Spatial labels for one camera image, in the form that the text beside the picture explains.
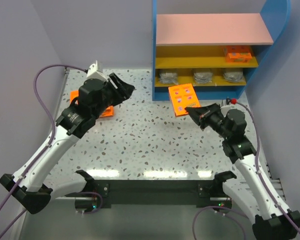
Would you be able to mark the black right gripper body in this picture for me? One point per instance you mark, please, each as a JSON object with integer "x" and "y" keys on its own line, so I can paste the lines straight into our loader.
{"x": 206, "y": 117}

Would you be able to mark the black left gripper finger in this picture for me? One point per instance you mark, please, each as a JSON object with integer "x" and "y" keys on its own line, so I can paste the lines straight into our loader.
{"x": 120, "y": 84}
{"x": 123, "y": 94}

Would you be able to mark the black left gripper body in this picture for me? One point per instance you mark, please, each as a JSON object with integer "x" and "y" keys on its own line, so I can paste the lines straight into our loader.
{"x": 114, "y": 88}

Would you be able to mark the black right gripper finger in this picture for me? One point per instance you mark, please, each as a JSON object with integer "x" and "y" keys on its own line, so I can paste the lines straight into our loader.
{"x": 196, "y": 112}
{"x": 198, "y": 120}

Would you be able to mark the orange Scrub Mommy box bottom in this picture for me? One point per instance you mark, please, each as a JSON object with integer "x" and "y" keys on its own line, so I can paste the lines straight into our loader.
{"x": 181, "y": 97}

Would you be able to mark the orange scrub mommy box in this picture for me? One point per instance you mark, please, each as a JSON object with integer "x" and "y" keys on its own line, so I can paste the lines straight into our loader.
{"x": 181, "y": 97}
{"x": 237, "y": 53}

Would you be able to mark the bagged silver sponges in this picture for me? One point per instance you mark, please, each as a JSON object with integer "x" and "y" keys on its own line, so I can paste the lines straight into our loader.
{"x": 168, "y": 76}
{"x": 234, "y": 75}
{"x": 202, "y": 76}

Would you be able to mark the orange Scrub Mommy box top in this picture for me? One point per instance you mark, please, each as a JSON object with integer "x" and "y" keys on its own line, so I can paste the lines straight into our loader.
{"x": 237, "y": 53}

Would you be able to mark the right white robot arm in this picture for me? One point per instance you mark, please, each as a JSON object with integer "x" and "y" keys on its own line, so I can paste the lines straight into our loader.
{"x": 271, "y": 218}

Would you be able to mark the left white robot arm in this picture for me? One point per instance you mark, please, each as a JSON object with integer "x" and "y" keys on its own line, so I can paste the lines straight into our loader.
{"x": 94, "y": 97}

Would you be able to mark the blue pink yellow shelf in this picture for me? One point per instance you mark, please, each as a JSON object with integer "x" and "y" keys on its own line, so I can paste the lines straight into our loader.
{"x": 190, "y": 41}

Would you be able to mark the orange sponge box stack middle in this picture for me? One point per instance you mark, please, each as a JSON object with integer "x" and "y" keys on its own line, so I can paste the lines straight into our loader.
{"x": 109, "y": 112}

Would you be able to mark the orange sponge box far left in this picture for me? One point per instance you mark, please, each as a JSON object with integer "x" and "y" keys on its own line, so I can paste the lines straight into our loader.
{"x": 74, "y": 96}

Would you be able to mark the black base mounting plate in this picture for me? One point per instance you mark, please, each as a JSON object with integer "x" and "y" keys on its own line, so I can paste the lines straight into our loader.
{"x": 199, "y": 193}

